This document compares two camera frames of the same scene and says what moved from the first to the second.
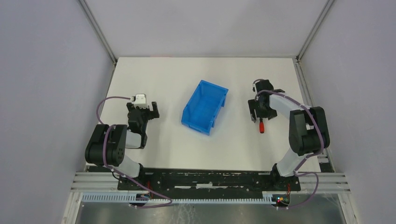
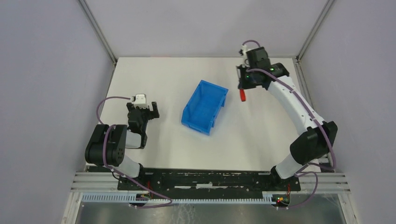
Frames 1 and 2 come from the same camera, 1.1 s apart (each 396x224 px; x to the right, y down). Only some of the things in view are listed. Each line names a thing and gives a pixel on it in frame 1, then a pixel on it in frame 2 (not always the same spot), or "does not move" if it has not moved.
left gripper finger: (130, 106) does not move
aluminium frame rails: (95, 182) does not move
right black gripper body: (261, 113) to (243, 78)
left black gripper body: (148, 112) does not move
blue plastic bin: (200, 113) does not move
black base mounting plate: (270, 181) does not move
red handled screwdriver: (261, 126) to (243, 95)
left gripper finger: (155, 113) does not move
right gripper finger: (270, 115) to (250, 84)
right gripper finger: (252, 106) to (239, 74)
